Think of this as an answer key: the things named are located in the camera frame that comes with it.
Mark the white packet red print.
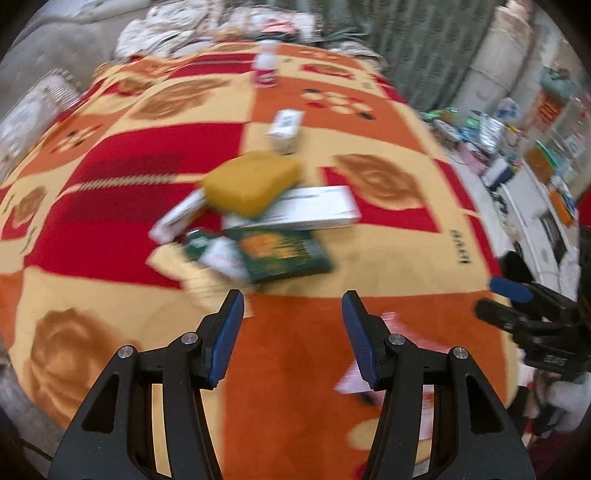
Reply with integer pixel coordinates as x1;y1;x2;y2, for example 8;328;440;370
335;311;439;398

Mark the green white sachet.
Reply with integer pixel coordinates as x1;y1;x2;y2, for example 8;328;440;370
182;228;252;284

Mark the white blue plastic bag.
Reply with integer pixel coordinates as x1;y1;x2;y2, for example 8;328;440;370
496;98;522;123

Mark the red hanging ornament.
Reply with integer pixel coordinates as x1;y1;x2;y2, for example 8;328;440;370
536;93;568;126

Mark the green patterned curtain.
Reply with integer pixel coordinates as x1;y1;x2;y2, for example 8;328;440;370
318;0;499;112

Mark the red orange printed blanket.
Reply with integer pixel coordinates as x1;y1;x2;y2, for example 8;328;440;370
0;41;522;480

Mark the white television cabinet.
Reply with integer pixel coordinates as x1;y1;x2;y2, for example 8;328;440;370
499;180;583;296

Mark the silver foil bag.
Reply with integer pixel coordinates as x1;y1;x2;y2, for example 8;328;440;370
478;115;505;153

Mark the white embroidered bolster cushion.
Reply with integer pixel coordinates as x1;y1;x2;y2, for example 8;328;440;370
0;69;81;181

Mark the white crimped wrapper packet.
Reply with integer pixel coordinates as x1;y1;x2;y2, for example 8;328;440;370
148;189;208;245

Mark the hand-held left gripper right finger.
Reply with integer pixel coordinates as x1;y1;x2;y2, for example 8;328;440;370
342;290;536;480

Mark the yellow sponge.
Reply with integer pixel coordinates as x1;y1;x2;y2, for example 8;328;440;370
201;152;302;219

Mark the navy white bag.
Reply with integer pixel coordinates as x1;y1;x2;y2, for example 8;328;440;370
485;157;514;186

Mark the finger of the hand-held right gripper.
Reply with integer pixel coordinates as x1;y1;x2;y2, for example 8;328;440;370
489;276;573;315
475;299;546;340

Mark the white lace-covered standing unit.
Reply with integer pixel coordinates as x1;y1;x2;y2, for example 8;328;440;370
455;4;536;114

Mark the long white carton box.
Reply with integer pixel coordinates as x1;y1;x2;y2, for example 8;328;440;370
222;185;362;232

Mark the small white pink-label bottle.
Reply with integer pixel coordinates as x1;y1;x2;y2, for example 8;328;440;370
253;39;280;88

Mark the beige embroidered cushion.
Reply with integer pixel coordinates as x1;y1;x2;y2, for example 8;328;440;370
217;9;319;44

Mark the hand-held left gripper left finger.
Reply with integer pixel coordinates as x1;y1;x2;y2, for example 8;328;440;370
48;289;245;480

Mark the small white carton box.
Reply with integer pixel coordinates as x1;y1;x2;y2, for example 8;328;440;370
265;109;305;155

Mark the person's right forearm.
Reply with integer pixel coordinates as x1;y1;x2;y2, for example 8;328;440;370
531;378;583;437

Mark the brown handbag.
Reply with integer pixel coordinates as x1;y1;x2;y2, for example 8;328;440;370
526;148;555;182

